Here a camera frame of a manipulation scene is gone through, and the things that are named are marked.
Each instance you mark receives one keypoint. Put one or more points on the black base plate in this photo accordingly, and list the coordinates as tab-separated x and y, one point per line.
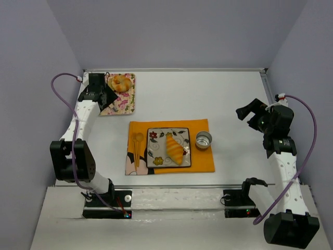
236	205
117	208

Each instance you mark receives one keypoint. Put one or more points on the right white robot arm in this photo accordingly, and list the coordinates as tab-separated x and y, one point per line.
286	218

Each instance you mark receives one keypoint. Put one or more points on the small metal cup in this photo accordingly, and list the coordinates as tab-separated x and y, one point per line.
203	140

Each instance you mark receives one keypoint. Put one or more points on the round twisted bread roll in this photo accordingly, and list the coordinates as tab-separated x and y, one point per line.
121	83

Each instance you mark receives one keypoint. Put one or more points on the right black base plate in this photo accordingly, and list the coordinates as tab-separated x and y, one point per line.
236	205

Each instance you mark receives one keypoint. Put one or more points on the orange plastic fork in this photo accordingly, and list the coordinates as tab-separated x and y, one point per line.
135	151

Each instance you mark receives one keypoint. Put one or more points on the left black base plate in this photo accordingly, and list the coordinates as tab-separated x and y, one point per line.
117	208

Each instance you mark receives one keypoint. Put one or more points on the floral bread tray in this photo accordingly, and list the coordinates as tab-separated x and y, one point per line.
126	100

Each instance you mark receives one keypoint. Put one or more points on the striped croissant bread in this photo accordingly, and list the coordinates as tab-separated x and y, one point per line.
174	150

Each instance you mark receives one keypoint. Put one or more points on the orange placemat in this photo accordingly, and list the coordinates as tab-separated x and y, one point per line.
201	160

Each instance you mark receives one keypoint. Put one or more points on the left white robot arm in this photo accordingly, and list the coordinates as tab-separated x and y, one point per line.
72	159

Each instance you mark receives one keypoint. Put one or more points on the orange plastic spoon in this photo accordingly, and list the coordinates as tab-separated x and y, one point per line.
139	138

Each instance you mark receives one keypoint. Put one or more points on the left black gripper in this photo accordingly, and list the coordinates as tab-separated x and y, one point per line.
109	96

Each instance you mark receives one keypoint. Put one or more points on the square floral ceramic plate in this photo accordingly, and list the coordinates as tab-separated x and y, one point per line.
156	152

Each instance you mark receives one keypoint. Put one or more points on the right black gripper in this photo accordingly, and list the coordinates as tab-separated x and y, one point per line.
254	112

